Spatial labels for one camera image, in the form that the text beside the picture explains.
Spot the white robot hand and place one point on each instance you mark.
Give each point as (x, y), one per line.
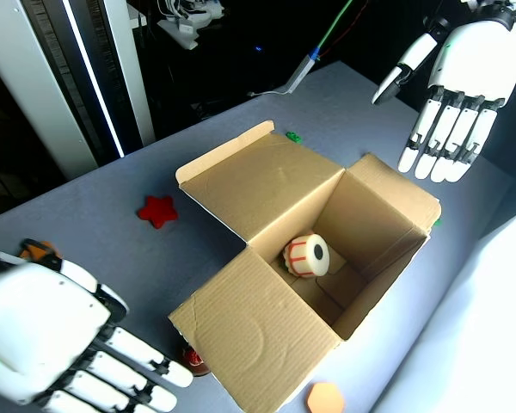
(38, 318)
(477, 60)

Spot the brown round toy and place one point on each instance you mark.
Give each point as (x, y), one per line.
(194, 359)

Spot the cardboard box with flaps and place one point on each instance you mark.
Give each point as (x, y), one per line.
(249, 344)

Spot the orange hexagon block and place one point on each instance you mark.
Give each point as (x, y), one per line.
(38, 248)

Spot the grey table cloth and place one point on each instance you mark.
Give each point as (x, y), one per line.
(133, 266)

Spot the red star block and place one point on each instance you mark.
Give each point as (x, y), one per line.
(157, 211)

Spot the green toy brick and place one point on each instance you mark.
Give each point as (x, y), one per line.
(437, 223)
(293, 137)

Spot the white cabinet panel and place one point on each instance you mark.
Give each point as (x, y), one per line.
(26, 77)

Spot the white light strip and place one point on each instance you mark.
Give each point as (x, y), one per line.
(92, 77)

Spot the white plastic parts pile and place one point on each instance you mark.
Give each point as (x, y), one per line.
(185, 26)

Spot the yellow-orange toy block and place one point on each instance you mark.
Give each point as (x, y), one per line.
(324, 398)

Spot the white post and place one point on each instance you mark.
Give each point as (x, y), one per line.
(127, 64)

